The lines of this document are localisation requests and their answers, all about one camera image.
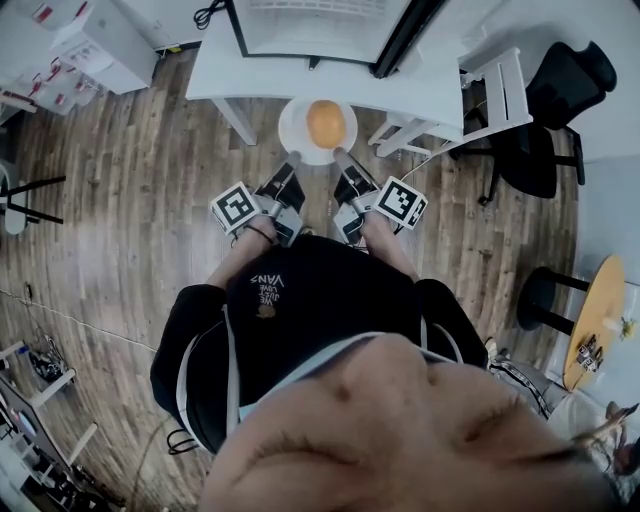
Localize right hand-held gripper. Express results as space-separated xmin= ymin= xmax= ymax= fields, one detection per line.
xmin=333 ymin=148 xmax=430 ymax=249

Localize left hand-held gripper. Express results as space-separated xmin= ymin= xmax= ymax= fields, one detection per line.
xmin=209 ymin=150 xmax=307 ymax=249

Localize white plate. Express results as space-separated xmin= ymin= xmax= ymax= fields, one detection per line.
xmin=277 ymin=95 xmax=359 ymax=167

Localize orange fruit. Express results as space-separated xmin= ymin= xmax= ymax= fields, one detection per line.
xmin=305 ymin=99 xmax=348 ymax=150

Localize black and white mini fridge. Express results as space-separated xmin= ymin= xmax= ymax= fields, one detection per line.
xmin=227 ymin=0 xmax=447 ymax=80

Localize person's left forearm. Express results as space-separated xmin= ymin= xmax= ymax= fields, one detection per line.
xmin=205 ymin=218 xmax=279 ymax=292

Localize person's right forearm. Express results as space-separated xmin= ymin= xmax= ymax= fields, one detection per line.
xmin=360 ymin=212 xmax=419 ymax=281

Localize black wrist band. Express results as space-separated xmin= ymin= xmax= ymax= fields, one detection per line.
xmin=246 ymin=224 xmax=277 ymax=246

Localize white table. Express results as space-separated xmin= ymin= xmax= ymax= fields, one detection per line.
xmin=184 ymin=19 xmax=465 ymax=159

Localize person's black shirt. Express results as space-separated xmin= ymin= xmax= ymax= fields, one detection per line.
xmin=149 ymin=233 xmax=489 ymax=454

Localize white wooden chair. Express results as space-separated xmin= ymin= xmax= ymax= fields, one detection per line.
xmin=457 ymin=47 xmax=535 ymax=146

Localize white cardboard box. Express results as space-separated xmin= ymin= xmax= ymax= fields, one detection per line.
xmin=49 ymin=0 xmax=159 ymax=95

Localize black office chair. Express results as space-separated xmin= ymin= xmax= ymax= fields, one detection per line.
xmin=449 ymin=40 xmax=619 ymax=206

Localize clear storage bin red latches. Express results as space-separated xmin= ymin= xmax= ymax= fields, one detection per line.
xmin=0 ymin=57 xmax=101 ymax=117
xmin=0 ymin=0 xmax=94 ymax=56

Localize person's face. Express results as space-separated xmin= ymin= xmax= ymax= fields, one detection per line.
xmin=197 ymin=334 xmax=621 ymax=512

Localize white stool black legs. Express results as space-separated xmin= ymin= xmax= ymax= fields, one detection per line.
xmin=0 ymin=158 xmax=67 ymax=236

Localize round wooden table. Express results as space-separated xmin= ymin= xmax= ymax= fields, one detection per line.
xmin=562 ymin=253 xmax=627 ymax=392

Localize small flower vase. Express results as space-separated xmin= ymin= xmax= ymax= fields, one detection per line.
xmin=602 ymin=314 xmax=639 ymax=342

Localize dark work desk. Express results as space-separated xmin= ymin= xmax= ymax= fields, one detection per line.
xmin=0 ymin=374 xmax=126 ymax=512

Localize white floor cable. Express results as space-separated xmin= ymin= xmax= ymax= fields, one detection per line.
xmin=399 ymin=142 xmax=454 ymax=184

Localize black power cable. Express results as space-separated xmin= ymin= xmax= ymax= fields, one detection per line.
xmin=193 ymin=0 xmax=229 ymax=32

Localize thin floor cable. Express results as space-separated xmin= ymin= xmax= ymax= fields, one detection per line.
xmin=0 ymin=284 xmax=152 ymax=351

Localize black cable loop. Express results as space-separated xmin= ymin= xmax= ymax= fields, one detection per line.
xmin=166 ymin=427 xmax=197 ymax=456

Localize tangle of black cables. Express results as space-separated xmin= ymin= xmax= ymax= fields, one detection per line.
xmin=27 ymin=335 xmax=66 ymax=380

